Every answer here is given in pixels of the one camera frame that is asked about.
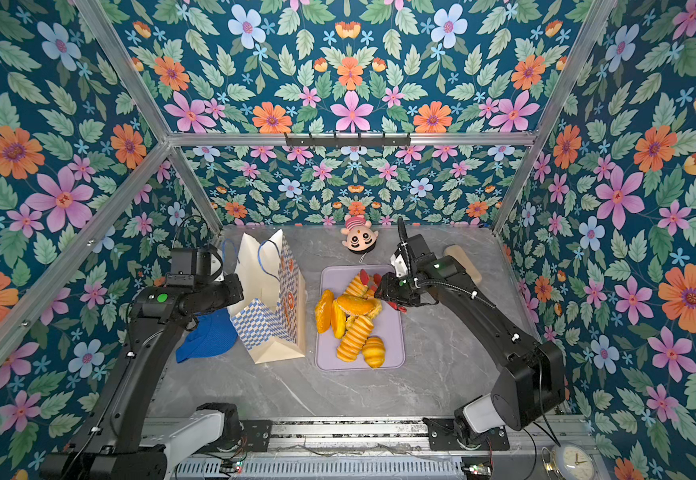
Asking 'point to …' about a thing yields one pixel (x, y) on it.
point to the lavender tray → (388, 324)
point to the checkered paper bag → (270, 317)
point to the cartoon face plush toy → (360, 236)
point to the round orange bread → (360, 304)
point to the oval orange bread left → (324, 311)
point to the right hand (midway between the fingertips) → (381, 293)
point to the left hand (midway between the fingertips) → (244, 280)
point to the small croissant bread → (374, 351)
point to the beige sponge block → (457, 252)
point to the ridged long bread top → (356, 287)
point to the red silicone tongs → (374, 281)
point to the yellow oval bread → (338, 319)
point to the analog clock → (576, 460)
